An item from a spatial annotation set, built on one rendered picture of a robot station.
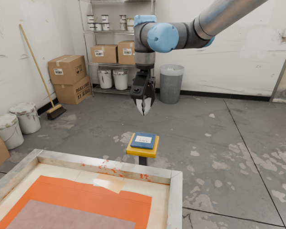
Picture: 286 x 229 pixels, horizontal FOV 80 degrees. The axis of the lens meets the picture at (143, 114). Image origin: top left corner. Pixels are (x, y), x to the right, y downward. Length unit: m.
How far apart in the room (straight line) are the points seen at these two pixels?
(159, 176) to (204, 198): 1.26
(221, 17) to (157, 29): 0.15
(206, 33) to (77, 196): 0.62
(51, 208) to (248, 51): 3.60
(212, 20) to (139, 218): 0.56
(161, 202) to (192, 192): 1.27
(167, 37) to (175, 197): 0.45
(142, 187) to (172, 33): 0.48
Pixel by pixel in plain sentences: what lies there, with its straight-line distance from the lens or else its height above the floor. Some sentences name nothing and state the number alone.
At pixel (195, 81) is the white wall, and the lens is 3.70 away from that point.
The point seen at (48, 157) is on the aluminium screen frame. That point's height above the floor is 0.99.
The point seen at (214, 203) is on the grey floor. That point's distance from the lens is 1.84.
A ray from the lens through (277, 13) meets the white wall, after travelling 3.79.
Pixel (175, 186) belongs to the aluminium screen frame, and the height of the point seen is 0.99.
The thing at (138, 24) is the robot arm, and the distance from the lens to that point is 0.61.
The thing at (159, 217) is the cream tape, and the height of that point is 0.96.
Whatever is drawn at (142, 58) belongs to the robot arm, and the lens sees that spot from 0.62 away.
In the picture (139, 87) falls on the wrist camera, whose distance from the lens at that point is 0.59.
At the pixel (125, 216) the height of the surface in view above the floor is 0.96.
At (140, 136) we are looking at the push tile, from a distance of 0.80.
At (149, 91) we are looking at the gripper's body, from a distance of 0.65.
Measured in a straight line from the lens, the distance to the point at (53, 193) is 0.67.
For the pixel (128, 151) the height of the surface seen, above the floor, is 0.95.
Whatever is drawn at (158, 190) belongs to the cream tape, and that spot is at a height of 0.96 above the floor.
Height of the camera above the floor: 1.45
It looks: 30 degrees down
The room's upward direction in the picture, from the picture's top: straight up
